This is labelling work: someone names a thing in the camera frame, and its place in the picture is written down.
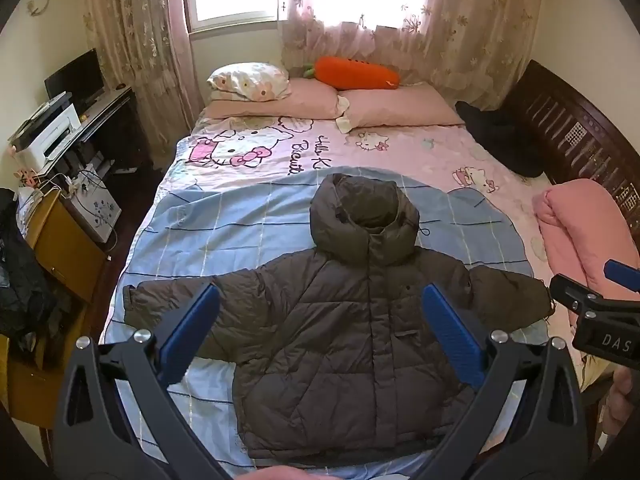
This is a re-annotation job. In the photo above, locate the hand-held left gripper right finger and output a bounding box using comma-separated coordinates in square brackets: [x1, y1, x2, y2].
[421, 282, 589, 480]

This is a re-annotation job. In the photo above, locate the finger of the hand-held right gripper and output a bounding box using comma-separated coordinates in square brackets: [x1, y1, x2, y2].
[603, 258, 640, 295]
[549, 273, 621, 322]

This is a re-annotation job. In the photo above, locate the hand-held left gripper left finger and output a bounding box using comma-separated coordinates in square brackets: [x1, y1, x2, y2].
[52, 282, 237, 480]

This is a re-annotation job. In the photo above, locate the dark brown hooded puffer jacket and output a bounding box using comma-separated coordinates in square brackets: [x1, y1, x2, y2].
[122, 172, 554, 461]

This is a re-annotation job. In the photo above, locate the person's right hand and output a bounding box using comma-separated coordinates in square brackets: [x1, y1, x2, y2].
[601, 366, 640, 438]

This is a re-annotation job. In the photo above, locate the pink folded quilt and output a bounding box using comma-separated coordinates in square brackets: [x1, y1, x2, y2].
[531, 178, 640, 323]

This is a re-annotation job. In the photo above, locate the blue checked blanket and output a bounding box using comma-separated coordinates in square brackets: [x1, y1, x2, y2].
[97, 165, 551, 480]

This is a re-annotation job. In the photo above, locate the yellow wooden cabinet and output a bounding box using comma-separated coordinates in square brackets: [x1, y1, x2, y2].
[0, 187, 109, 431]

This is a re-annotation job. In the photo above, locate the white computer tower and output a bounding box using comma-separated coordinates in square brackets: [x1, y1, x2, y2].
[64, 160, 123, 245]

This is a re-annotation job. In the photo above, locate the dark wooden headboard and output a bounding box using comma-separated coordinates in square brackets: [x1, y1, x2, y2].
[500, 59, 640, 233]

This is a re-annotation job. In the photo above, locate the black garment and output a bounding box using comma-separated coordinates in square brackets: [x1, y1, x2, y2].
[0, 187, 60, 357]

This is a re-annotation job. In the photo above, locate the black clothing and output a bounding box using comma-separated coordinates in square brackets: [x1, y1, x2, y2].
[454, 100, 547, 177]

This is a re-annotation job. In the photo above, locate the pink cartoon printed bed sheet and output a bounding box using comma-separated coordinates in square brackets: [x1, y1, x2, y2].
[159, 110, 593, 401]

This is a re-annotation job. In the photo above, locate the black computer desk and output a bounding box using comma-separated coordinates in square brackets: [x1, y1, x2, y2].
[30, 85, 152, 198]

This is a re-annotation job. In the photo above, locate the pink pillow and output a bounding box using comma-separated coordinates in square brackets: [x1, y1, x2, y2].
[336, 82, 466, 134]
[200, 77, 346, 121]

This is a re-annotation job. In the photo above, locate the white printer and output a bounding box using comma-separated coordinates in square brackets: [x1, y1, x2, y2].
[7, 91, 82, 172]

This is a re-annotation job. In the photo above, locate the white floral pillow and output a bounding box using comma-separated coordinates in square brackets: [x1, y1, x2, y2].
[206, 62, 292, 103]

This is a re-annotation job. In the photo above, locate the orange carrot plush pillow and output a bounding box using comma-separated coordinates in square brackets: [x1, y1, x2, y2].
[301, 56, 401, 92]

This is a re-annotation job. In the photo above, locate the black computer monitor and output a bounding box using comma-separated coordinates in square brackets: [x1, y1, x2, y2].
[43, 48, 106, 107]

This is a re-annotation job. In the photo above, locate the beige lace curtain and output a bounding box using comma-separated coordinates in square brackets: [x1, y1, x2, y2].
[77, 0, 203, 148]
[279, 0, 547, 112]

